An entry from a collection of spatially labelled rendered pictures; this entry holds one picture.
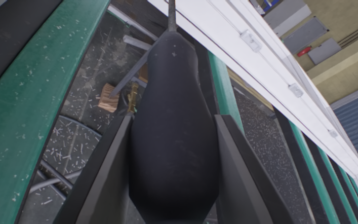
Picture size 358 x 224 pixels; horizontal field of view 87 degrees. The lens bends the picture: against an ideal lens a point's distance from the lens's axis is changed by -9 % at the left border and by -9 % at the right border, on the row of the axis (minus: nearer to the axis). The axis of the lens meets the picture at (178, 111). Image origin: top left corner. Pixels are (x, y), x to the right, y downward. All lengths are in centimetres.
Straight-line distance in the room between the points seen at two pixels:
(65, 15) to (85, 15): 2
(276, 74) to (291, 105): 13
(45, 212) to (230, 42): 91
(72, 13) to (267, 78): 38
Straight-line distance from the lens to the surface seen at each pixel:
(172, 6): 18
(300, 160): 58
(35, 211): 100
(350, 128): 697
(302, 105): 59
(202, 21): 36
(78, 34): 19
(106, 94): 129
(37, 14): 21
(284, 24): 981
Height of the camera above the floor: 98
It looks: 35 degrees down
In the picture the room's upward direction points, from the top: 54 degrees clockwise
